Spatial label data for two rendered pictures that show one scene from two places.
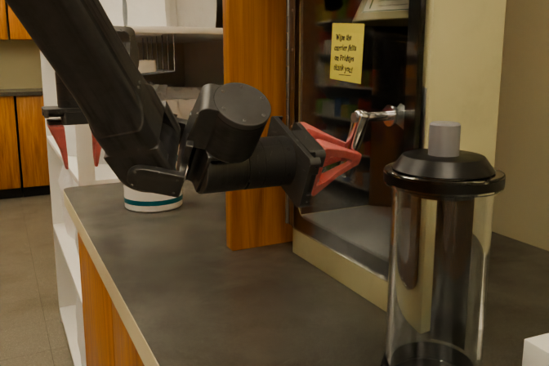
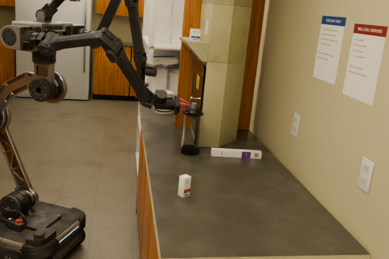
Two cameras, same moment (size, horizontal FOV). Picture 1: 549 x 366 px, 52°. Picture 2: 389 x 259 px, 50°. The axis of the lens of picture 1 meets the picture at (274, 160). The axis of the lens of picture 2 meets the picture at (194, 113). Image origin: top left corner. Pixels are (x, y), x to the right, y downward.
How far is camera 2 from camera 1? 1.71 m
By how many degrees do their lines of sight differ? 16
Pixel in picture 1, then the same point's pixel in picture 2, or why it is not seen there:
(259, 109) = (164, 95)
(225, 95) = (159, 92)
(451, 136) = (193, 105)
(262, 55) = (188, 76)
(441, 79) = (207, 93)
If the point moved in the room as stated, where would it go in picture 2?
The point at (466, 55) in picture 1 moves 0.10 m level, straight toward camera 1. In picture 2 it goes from (213, 88) to (203, 90)
